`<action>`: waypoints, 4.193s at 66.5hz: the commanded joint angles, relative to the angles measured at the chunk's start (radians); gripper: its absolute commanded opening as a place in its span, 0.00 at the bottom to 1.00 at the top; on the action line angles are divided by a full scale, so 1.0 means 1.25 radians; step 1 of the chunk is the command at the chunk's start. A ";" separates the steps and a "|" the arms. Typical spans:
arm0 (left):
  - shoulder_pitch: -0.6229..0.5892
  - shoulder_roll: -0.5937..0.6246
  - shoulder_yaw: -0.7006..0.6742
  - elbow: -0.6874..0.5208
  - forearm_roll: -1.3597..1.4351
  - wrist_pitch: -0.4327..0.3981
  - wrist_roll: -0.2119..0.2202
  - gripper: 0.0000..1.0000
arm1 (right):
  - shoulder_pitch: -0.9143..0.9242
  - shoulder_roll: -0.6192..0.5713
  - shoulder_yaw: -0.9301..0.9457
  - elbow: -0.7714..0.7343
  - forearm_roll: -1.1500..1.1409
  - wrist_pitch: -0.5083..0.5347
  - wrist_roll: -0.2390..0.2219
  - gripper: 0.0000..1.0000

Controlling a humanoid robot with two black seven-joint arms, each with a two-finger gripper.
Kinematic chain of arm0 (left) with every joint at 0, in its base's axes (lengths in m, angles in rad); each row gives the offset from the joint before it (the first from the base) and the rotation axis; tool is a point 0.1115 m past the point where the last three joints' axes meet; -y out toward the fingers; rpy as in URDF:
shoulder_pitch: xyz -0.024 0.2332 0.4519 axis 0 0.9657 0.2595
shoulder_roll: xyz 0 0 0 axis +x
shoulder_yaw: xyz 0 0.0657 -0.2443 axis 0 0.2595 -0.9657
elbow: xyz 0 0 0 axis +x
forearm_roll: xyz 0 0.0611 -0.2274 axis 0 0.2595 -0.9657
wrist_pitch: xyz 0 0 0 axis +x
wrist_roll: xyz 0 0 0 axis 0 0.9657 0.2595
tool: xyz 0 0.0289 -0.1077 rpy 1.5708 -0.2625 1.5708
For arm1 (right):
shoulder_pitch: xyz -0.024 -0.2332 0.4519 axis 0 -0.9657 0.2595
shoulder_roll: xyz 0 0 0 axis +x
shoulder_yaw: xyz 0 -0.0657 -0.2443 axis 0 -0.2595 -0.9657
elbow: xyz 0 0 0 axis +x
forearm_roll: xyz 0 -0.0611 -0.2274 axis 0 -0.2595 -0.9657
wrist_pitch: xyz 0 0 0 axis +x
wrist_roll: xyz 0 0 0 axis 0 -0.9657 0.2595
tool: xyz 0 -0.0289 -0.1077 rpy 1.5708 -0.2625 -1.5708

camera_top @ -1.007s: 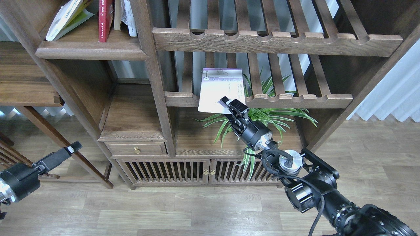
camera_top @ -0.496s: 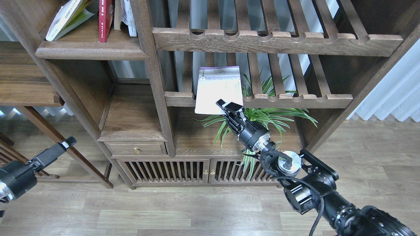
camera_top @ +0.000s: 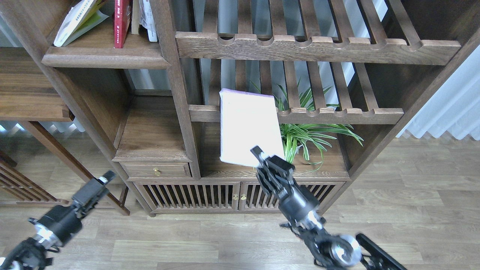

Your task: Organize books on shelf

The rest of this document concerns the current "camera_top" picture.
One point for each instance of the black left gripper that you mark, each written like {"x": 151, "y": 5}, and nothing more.
{"x": 59, "y": 225}

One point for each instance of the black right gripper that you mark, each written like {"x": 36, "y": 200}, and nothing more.
{"x": 296, "y": 203}

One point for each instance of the pale purple white book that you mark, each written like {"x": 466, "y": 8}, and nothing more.
{"x": 248, "y": 120}

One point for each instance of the yellow cover book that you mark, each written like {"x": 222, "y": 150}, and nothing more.
{"x": 80, "y": 19}

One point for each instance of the red cover book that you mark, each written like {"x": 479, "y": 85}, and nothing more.
{"x": 121, "y": 21}

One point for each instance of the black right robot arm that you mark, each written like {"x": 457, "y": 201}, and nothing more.
{"x": 339, "y": 252}

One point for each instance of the wooden side shelf unit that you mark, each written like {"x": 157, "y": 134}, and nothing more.
{"x": 45, "y": 155}

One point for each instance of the right slatted cabinet door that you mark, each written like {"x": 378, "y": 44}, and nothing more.
{"x": 253, "y": 199}

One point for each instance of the slatted cabinet door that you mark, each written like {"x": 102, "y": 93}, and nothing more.
{"x": 253, "y": 199}
{"x": 190, "y": 197}

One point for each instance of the small wooden drawer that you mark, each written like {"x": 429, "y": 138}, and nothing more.
{"x": 157, "y": 169}

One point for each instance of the green spider plant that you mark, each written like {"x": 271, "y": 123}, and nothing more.
{"x": 297, "y": 135}

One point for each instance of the left slatted cabinet door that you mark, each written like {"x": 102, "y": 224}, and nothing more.
{"x": 190, "y": 197}

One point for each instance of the dark wooden bookshelf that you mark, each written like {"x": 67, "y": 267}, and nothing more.
{"x": 159, "y": 102}

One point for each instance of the upright white book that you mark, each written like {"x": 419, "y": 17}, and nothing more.
{"x": 147, "y": 20}

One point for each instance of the upright tan book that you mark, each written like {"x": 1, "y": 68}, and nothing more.
{"x": 135, "y": 17}

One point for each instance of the white curtain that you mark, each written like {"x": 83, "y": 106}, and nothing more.
{"x": 454, "y": 108}

